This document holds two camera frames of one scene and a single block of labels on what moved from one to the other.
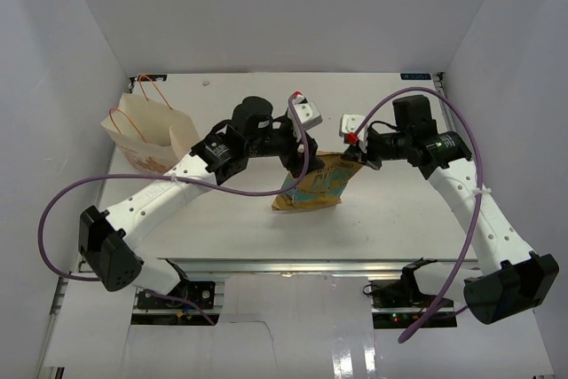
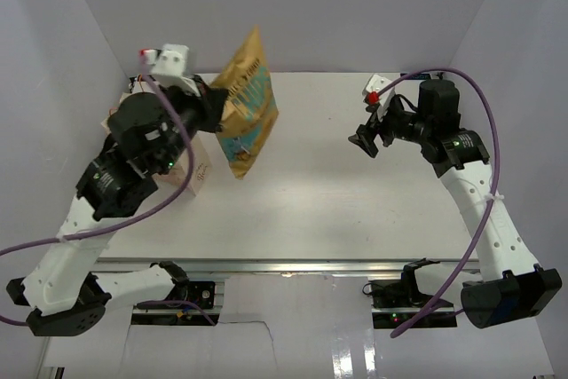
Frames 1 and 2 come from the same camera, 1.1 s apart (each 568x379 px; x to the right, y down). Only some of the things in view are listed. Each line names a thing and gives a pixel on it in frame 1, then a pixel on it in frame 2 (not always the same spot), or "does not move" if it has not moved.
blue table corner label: x=416 y=76 does not move
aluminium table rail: x=299 y=266 does not move
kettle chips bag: x=322 y=184 to x=250 y=112
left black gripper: x=293 y=161 to x=215 y=103
